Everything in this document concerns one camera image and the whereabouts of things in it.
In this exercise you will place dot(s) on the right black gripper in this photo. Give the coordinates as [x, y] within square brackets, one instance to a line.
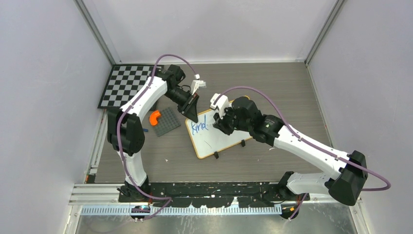
[224, 128]

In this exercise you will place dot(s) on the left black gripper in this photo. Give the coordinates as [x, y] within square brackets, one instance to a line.
[190, 110]

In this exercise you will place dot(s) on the yellow framed whiteboard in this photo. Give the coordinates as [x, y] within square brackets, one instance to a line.
[208, 141]

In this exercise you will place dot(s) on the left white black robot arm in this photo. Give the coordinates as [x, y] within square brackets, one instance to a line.
[125, 132]

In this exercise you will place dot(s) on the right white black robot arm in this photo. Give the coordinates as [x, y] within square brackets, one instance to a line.
[340, 177]

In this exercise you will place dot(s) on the grey studded baseplate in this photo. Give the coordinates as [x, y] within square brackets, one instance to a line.
[167, 122]

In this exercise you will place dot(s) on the orange curved block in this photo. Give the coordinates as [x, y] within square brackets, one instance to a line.
[154, 118]

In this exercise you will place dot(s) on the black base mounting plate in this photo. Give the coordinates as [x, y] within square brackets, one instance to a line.
[209, 194]

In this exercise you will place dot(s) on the black white checkerboard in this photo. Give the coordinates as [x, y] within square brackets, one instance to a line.
[123, 83]

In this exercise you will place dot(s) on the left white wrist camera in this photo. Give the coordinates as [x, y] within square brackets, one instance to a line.
[196, 84]

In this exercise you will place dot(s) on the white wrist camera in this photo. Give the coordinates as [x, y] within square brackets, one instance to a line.
[218, 103]
[196, 84]

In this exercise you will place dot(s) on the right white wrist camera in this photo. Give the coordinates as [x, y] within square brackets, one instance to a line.
[218, 103]

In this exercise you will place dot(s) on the aluminium frame rail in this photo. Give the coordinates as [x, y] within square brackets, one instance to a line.
[102, 199]

